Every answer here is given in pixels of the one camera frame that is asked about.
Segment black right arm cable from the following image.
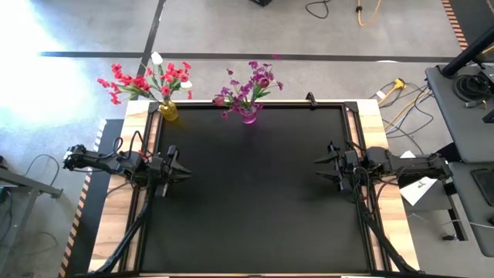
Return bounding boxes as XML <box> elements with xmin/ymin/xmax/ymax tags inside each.
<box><xmin>345</xmin><ymin>141</ymin><xmax>389</xmax><ymax>219</ymax></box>

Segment yellow floor cable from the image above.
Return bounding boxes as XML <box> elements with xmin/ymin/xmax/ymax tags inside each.
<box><xmin>356</xmin><ymin>0</ymin><xmax>383</xmax><ymax>28</ymax></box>

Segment grey metal stand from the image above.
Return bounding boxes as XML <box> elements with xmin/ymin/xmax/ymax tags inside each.
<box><xmin>0</xmin><ymin>167</ymin><xmax>64</xmax><ymax>202</ymax></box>

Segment black pad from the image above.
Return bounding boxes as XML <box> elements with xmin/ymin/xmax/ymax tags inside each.
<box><xmin>469</xmin><ymin>168</ymin><xmax>494</xmax><ymax>196</ymax></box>

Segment black table mat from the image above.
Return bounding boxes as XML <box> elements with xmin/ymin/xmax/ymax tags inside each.
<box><xmin>140</xmin><ymin>107</ymin><xmax>370</xmax><ymax>273</ymax></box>

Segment large white paper sheet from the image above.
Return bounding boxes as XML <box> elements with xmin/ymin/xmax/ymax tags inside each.
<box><xmin>399</xmin><ymin>176</ymin><xmax>440</xmax><ymax>207</ymax></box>

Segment grey desk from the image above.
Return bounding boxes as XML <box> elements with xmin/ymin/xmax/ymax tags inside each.
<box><xmin>447</xmin><ymin>161</ymin><xmax>494</xmax><ymax>259</ymax></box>
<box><xmin>424</xmin><ymin>63</ymin><xmax>494</xmax><ymax>164</ymax></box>

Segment black floor cables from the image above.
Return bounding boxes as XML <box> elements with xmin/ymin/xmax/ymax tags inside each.
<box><xmin>384</xmin><ymin>80</ymin><xmax>436</xmax><ymax>156</ymax></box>

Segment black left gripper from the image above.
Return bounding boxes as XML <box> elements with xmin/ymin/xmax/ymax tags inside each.
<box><xmin>149</xmin><ymin>145</ymin><xmax>193</xmax><ymax>198</ymax></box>

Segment purple glass vase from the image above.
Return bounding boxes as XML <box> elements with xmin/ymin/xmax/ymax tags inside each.
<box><xmin>240</xmin><ymin>103</ymin><xmax>259</xmax><ymax>125</ymax></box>

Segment black pole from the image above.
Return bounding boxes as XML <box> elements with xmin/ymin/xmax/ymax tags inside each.
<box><xmin>441</xmin><ymin>23</ymin><xmax>494</xmax><ymax>78</ymax></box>

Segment purple artificial flower bunch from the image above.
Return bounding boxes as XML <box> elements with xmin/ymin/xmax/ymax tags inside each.
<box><xmin>246</xmin><ymin>60</ymin><xmax>285</xmax><ymax>107</ymax></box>
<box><xmin>219</xmin><ymin>68</ymin><xmax>254</xmax><ymax>119</ymax></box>

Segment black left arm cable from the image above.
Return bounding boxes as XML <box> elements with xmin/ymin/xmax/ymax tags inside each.
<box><xmin>110</xmin><ymin>130</ymin><xmax>155</xmax><ymax>163</ymax></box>

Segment orange black hazard strip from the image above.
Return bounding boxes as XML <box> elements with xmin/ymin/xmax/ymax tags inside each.
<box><xmin>441</xmin><ymin>0</ymin><xmax>470</xmax><ymax>51</ymax></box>
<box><xmin>57</xmin><ymin>119</ymin><xmax>107</xmax><ymax>278</ymax></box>

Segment coiled black cable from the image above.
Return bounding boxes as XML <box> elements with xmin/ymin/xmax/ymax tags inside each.
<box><xmin>453</xmin><ymin>72</ymin><xmax>493</xmax><ymax>103</ymax></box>

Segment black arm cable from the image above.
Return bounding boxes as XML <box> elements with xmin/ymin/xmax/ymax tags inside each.
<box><xmin>110</xmin><ymin>130</ymin><xmax>155</xmax><ymax>163</ymax></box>
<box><xmin>345</xmin><ymin>141</ymin><xmax>389</xmax><ymax>219</ymax></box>

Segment black diagonal frame strut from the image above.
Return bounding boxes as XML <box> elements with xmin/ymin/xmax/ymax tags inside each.
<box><xmin>357</xmin><ymin>191</ymin><xmax>412</xmax><ymax>275</ymax></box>
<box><xmin>90</xmin><ymin>185</ymin><xmax>157</xmax><ymax>276</ymax></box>

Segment white artificial tulip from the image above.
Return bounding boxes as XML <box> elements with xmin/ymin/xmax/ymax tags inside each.
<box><xmin>169</xmin><ymin>80</ymin><xmax>193</xmax><ymax>103</ymax></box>
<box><xmin>150</xmin><ymin>51</ymin><xmax>171</xmax><ymax>103</ymax></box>

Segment red artificial flower bunch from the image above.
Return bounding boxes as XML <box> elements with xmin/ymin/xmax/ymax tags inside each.
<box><xmin>96</xmin><ymin>63</ymin><xmax>165</xmax><ymax>106</ymax></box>
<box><xmin>144</xmin><ymin>60</ymin><xmax>194</xmax><ymax>103</ymax></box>

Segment yellow extension cord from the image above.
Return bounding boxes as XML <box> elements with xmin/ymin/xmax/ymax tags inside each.
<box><xmin>379</xmin><ymin>77</ymin><xmax>430</xmax><ymax>131</ymax></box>

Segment dark pink artificial tulip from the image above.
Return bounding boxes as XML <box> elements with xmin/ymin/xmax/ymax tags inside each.
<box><xmin>211</xmin><ymin>94</ymin><xmax>248</xmax><ymax>113</ymax></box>
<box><xmin>254</xmin><ymin>76</ymin><xmax>271</xmax><ymax>109</ymax></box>

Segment black floor cable loop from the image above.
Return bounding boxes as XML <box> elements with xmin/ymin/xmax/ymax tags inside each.
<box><xmin>304</xmin><ymin>0</ymin><xmax>330</xmax><ymax>20</ymax></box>

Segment yellow glass vase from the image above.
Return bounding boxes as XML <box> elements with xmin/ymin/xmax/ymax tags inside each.
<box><xmin>158</xmin><ymin>99</ymin><xmax>180</xmax><ymax>122</ymax></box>

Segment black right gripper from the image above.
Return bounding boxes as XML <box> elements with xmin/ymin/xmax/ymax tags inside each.
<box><xmin>313</xmin><ymin>149</ymin><xmax>366</xmax><ymax>192</ymax></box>

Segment dark floor board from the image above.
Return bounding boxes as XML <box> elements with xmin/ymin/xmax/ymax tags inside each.
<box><xmin>65</xmin><ymin>118</ymin><xmax>127</xmax><ymax>278</ymax></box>

